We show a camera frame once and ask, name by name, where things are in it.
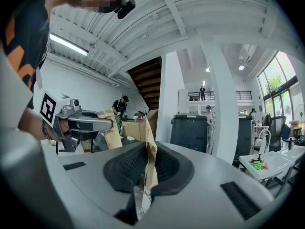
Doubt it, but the large glass window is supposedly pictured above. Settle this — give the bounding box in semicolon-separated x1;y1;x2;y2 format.
256;51;305;126

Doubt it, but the wooden staircase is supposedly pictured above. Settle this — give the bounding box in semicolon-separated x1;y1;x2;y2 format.
127;56;163;112

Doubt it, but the black balcony railing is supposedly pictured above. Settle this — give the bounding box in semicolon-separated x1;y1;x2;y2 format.
187;90;253;102

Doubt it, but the white sink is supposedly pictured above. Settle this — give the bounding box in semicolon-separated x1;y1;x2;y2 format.
238;151;297;180

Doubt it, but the beaded bracelet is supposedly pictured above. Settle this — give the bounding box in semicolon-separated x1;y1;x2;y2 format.
41;119;55;141

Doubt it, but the black office chair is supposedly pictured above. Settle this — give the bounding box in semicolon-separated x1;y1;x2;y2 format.
266;115;292;153

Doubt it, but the standing fan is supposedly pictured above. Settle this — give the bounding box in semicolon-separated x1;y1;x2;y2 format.
295;103;305;128

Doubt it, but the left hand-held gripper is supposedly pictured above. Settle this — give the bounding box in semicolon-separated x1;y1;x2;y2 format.
39;91;114;153

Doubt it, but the brown paper toothbrush packet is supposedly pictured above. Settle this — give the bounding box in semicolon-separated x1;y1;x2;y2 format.
133;114;159;222
96;108;123;150

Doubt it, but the person's left forearm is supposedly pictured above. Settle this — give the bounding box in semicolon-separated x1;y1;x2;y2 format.
18;107;58;142

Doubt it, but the fluorescent tube ceiling light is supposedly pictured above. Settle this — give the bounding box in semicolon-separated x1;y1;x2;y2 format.
49;32;90;57

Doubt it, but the black head camera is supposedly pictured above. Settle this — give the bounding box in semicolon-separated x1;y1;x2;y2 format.
113;0;136;20

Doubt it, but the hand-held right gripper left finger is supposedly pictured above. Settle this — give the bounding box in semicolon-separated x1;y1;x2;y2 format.
103;142;149;193

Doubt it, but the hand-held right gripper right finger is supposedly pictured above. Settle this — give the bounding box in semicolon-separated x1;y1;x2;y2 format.
151;141;195;197

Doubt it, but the person's left hand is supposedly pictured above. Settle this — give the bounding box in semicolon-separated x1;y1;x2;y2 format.
59;119;80;138

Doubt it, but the black and orange t-shirt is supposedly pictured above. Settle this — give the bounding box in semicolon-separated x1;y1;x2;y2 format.
0;0;54;110

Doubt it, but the open cardboard box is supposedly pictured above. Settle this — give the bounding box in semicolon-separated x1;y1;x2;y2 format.
122;108;159;143

